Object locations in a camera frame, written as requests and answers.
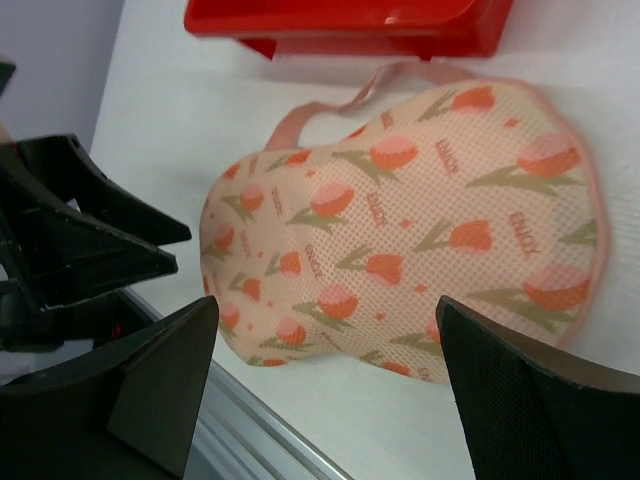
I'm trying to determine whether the pink tulip mesh laundry bag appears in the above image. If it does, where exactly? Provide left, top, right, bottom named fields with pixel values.
left=199, top=63, right=611, bottom=383

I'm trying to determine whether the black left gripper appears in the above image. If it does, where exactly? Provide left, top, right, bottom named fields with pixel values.
left=0, top=132, right=193, bottom=386

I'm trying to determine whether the aluminium mounting rail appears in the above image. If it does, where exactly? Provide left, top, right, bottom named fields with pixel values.
left=118, top=297, right=349, bottom=479

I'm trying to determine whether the red plastic tray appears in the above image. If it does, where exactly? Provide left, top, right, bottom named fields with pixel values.
left=184, top=0, right=513, bottom=60

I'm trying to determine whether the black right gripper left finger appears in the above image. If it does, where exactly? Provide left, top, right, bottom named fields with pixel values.
left=1, top=296, right=219, bottom=479

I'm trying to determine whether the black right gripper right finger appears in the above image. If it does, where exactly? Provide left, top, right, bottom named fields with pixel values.
left=436, top=296, right=639, bottom=479

